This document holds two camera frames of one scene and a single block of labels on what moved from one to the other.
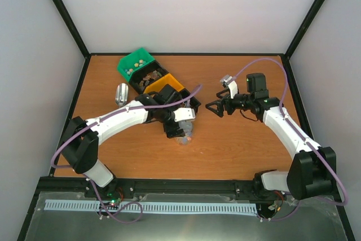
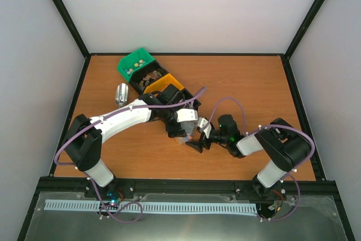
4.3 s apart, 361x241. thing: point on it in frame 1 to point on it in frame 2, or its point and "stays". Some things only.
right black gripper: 220,105 to 197,145
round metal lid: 186,127 stays
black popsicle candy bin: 148,75 stays
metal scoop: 122,95 stays
